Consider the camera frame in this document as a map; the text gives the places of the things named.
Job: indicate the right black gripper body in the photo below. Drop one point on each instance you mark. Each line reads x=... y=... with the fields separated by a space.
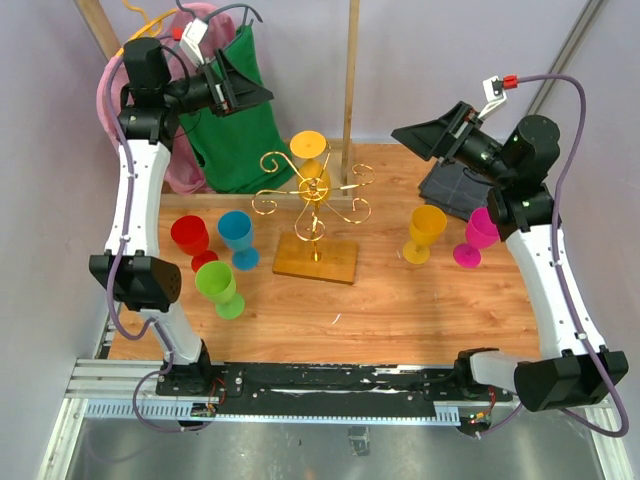
x=471 y=145

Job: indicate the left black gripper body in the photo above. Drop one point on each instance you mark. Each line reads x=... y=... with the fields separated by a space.
x=219 y=94

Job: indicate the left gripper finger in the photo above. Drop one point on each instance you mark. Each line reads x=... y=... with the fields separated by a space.
x=240 y=99
x=229 y=76

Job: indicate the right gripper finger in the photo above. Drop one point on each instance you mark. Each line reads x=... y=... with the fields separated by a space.
x=428 y=146
x=432 y=132

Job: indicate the pink wine glass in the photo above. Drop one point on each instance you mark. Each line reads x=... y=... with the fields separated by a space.
x=480 y=234

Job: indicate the orange yellow wine glass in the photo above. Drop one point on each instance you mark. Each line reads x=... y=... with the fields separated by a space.
x=313 y=178

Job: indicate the blue wine glass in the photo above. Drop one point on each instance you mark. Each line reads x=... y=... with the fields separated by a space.
x=236 y=230

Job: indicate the red wine glass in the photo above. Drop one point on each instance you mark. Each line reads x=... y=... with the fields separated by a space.
x=191 y=235

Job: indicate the green wine glass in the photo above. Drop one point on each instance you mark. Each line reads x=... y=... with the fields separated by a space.
x=216 y=281

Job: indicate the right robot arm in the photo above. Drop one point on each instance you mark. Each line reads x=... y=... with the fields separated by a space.
x=576 y=365

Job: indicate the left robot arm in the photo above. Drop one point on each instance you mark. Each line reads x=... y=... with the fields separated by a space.
x=142 y=289

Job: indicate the amber rack base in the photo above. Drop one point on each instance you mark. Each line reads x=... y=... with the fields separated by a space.
x=326 y=260

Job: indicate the grey folded cloth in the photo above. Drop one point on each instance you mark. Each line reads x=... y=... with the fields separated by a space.
x=454 y=189

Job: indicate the green shirt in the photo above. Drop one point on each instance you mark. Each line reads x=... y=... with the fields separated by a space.
x=228 y=149

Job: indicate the pink shirt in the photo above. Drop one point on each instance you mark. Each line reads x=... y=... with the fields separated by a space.
x=183 y=175

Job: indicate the yellow clothes hanger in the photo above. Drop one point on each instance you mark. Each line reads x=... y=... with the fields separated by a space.
x=145 y=25

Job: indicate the aluminium corner profile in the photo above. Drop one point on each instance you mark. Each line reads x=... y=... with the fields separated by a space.
x=577 y=34

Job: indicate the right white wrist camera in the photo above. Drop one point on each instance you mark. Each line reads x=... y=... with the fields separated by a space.
x=495 y=95

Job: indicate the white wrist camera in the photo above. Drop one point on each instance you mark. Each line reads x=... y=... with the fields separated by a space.
x=190 y=41
x=495 y=95

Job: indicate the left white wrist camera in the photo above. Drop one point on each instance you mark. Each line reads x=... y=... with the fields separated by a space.
x=190 y=41

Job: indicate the gold wire glass rack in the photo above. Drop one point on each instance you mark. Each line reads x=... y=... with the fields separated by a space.
x=308 y=225

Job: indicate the wooden frame post centre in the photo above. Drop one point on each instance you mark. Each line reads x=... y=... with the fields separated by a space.
x=352 y=42

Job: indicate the wooden frame post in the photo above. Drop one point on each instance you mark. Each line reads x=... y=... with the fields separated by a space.
x=99 y=25
x=352 y=42

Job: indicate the wooden frame post left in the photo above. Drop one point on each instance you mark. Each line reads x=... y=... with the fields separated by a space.
x=99 y=25

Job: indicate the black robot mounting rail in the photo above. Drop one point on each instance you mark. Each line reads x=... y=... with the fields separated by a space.
x=328 y=394

